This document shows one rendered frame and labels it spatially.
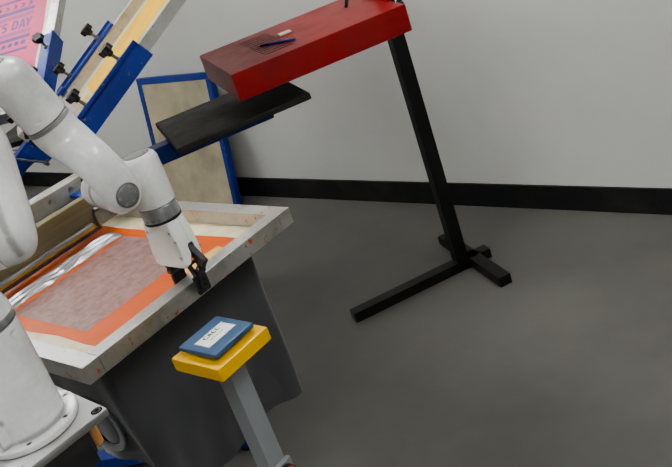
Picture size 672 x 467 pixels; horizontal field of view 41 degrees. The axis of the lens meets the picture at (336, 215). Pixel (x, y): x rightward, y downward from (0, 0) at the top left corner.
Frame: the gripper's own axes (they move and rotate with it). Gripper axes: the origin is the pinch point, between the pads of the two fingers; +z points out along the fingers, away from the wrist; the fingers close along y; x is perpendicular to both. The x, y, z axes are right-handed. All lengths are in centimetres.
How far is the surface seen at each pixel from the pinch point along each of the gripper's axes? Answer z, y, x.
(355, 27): -11, -46, 122
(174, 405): 24.1, -7.3, -11.2
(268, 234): 1.3, 1.9, 21.2
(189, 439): 33.7, -8.0, -11.1
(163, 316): 1.1, 1.9, -10.0
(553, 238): 98, -29, 177
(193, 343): 1.1, 16.6, -15.3
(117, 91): -22, -78, 52
